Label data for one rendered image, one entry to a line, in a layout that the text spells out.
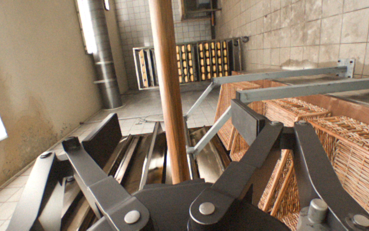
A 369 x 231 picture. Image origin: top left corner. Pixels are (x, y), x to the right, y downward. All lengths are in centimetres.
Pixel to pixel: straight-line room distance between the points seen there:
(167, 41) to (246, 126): 15
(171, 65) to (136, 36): 515
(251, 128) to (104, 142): 13
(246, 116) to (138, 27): 529
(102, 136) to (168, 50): 14
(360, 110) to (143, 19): 511
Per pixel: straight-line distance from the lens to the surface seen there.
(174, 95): 26
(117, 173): 144
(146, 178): 106
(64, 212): 130
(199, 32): 536
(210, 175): 126
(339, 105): 87
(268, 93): 76
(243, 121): 18
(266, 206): 98
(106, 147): 18
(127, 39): 545
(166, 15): 26
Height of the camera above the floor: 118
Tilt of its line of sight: 1 degrees down
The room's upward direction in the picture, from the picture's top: 97 degrees counter-clockwise
